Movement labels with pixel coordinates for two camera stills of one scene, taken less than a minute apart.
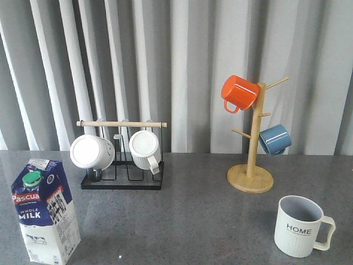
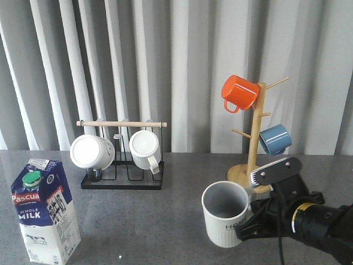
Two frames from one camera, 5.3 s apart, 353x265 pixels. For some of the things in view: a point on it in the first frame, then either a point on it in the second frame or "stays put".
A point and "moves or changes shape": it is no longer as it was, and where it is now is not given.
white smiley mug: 90,151 stays put
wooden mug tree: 247,178 stays put
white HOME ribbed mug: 298,223 moves or changes shape
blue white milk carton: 42,196 stays put
